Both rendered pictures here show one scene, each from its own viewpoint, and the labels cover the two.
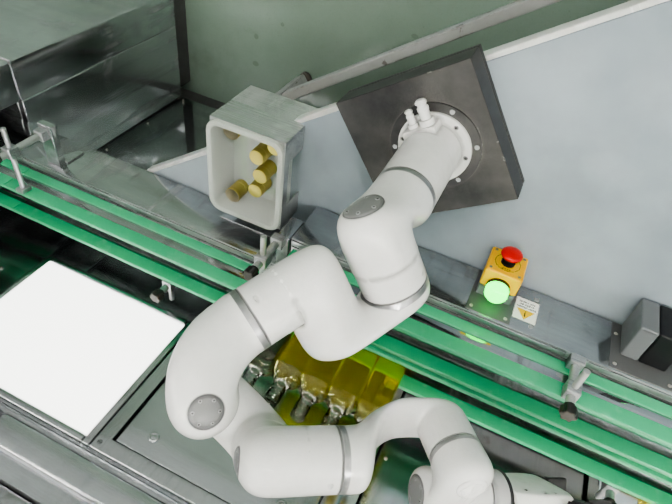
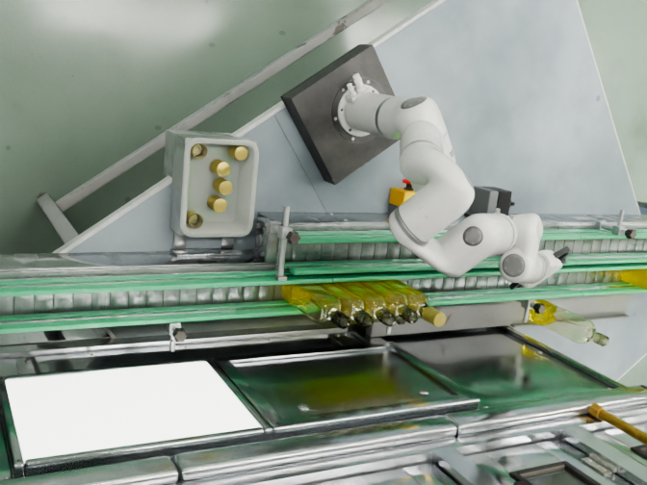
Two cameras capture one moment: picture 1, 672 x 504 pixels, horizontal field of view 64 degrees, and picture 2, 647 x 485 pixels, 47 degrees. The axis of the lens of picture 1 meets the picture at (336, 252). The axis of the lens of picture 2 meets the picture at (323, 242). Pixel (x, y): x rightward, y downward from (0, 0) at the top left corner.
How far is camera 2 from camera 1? 1.39 m
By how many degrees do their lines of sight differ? 50
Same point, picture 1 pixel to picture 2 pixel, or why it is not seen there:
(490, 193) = not seen: hidden behind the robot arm
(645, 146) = (448, 86)
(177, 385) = (452, 168)
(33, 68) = not seen: outside the picture
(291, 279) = (429, 129)
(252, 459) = (485, 218)
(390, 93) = (328, 80)
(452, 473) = (530, 221)
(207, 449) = (344, 395)
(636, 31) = (428, 23)
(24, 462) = (245, 462)
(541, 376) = not seen: hidden behind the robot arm
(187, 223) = (162, 264)
